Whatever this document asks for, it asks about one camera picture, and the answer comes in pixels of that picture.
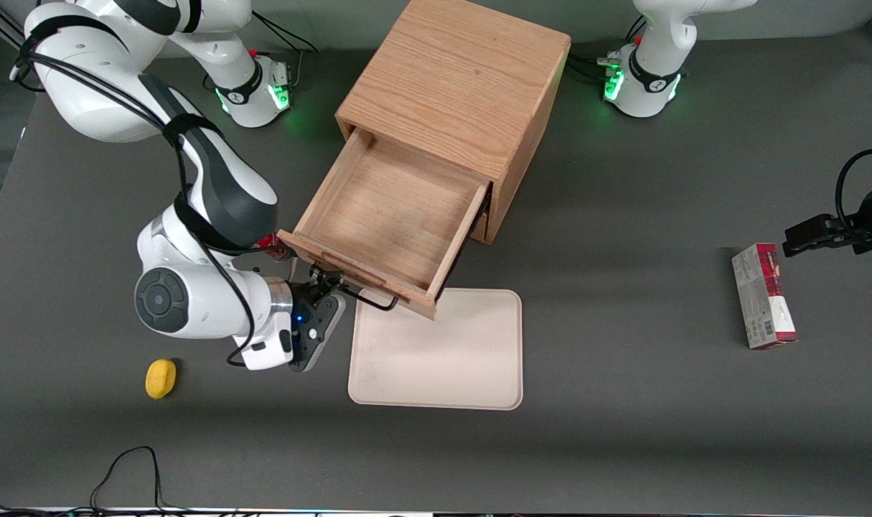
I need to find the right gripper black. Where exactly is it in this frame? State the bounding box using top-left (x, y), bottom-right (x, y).
top-left (291, 264), bottom-right (344, 353)

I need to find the black wire drawer handle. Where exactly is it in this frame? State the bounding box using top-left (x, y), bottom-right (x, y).
top-left (335, 284), bottom-right (400, 312)

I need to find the wooden drawer with notched front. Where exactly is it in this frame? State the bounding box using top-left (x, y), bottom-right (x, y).
top-left (276, 128), bottom-right (494, 322)

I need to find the wooden drawer cabinet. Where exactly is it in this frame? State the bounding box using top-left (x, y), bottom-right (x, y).
top-left (335, 0), bottom-right (571, 245)

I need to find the red bottle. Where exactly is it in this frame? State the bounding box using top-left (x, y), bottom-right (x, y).
top-left (258, 233), bottom-right (293, 261)

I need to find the red and grey carton box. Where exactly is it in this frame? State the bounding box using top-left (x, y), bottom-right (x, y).
top-left (731, 243), bottom-right (798, 350)

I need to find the beige plastic tray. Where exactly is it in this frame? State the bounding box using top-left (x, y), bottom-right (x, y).
top-left (347, 287), bottom-right (524, 411)

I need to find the yellow toy lemon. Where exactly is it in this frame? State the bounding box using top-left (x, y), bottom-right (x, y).
top-left (145, 358), bottom-right (178, 400)

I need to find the dark grey table mat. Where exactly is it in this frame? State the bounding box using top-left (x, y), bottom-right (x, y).
top-left (0, 25), bottom-right (872, 512)

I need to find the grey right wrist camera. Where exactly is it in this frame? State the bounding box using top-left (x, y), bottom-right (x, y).
top-left (289, 293), bottom-right (347, 373)

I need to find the black left gripper cable loop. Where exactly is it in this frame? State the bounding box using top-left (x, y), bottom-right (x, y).
top-left (835, 148), bottom-right (872, 230)

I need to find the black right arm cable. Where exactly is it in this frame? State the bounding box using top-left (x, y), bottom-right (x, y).
top-left (9, 22), bottom-right (257, 367)

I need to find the black right base cable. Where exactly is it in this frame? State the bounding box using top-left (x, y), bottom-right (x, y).
top-left (251, 10), bottom-right (320, 83)

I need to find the black base cable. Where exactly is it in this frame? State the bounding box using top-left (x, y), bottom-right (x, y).
top-left (251, 10), bottom-right (320, 83)
top-left (566, 52), bottom-right (619, 81)

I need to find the black cable on table edge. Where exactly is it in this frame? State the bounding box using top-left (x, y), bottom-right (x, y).
top-left (0, 446), bottom-right (192, 517)

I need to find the black left base cable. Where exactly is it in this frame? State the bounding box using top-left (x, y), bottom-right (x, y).
top-left (566, 52), bottom-right (619, 81)

